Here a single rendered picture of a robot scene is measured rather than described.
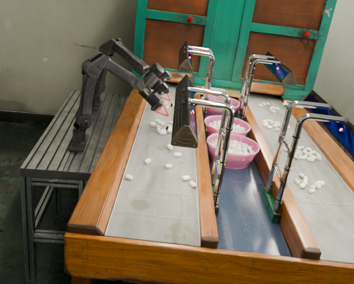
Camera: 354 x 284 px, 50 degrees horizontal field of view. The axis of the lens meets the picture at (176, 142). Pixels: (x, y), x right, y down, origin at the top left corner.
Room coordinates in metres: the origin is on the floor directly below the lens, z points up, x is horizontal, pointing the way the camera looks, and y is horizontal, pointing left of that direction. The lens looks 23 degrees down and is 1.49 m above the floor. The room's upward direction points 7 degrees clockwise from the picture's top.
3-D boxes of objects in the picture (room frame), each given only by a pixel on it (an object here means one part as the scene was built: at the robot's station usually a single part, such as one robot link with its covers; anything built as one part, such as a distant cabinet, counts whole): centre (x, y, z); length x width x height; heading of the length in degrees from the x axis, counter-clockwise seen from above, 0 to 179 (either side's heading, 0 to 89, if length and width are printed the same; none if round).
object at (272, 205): (1.33, -0.49, 0.90); 0.20 x 0.19 x 0.45; 2
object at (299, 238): (1.86, -0.44, 0.71); 1.81 x 0.05 x 0.11; 2
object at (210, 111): (2.46, -0.26, 0.72); 0.27 x 0.27 x 0.10
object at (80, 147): (1.72, 0.49, 0.71); 0.20 x 0.07 x 0.08; 7
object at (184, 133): (1.32, -0.01, 1.08); 0.62 x 0.08 x 0.07; 2
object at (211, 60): (2.28, -0.07, 0.90); 0.20 x 0.19 x 0.45; 2
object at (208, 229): (1.86, -0.12, 0.71); 1.81 x 0.05 x 0.11; 2
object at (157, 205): (1.85, 0.06, 0.73); 1.81 x 0.30 x 0.02; 2
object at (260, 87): (2.74, -0.59, 0.83); 0.30 x 0.06 x 0.07; 92
